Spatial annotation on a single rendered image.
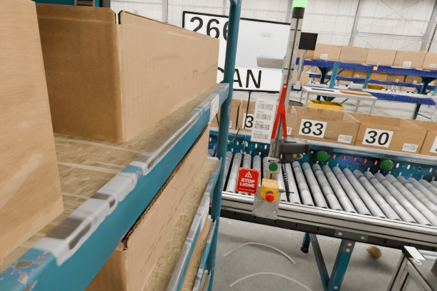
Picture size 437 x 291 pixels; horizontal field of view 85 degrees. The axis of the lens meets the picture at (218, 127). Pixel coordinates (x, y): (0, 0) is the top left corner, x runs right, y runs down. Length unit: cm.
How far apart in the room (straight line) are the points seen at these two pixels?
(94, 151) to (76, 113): 4
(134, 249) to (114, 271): 3
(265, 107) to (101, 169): 89
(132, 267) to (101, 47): 21
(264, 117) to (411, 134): 114
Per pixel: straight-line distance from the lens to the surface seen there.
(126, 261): 28
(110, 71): 20
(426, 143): 199
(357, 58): 650
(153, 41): 24
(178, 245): 40
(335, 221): 130
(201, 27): 104
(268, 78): 111
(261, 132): 105
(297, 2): 102
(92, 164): 18
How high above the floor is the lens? 142
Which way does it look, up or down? 18 degrees down
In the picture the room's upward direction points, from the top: 5 degrees clockwise
